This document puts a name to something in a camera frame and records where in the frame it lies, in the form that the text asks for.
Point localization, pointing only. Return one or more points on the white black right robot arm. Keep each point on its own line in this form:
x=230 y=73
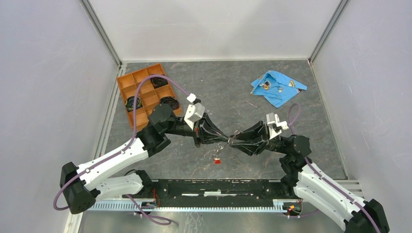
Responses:
x=304 y=179

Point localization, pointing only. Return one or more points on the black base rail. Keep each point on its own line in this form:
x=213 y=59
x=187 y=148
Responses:
x=215 y=193

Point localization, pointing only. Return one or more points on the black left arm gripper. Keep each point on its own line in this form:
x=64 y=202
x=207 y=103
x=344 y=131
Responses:
x=205 y=125

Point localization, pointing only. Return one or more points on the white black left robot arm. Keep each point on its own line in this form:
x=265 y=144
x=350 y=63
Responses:
x=85 y=184

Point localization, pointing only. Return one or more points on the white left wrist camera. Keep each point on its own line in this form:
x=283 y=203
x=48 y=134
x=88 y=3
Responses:
x=195 y=111

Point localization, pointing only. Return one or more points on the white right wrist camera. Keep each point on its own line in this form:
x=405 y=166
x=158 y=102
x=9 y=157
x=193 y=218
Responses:
x=279 y=126

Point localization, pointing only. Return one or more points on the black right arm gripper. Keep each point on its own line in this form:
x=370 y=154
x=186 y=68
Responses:
x=253 y=147

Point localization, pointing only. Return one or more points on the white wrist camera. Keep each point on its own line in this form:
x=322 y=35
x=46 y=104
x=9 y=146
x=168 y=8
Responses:
x=279 y=126
x=195 y=111

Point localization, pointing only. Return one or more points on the black coiled item top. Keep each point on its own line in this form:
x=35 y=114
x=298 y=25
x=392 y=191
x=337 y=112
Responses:
x=158 y=82

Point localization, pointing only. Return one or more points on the black green coiled item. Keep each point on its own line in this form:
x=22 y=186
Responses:
x=132 y=104

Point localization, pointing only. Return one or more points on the blue patterned cloth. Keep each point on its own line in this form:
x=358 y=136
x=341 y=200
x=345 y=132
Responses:
x=277 y=88

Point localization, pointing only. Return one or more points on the black coiled item right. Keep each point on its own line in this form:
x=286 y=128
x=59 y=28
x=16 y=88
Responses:
x=171 y=101

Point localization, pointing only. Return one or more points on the silver toothed front rail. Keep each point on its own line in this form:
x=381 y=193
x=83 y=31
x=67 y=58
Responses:
x=148 y=206

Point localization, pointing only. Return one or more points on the metal key holder plate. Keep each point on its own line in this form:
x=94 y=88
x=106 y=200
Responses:
x=223 y=145

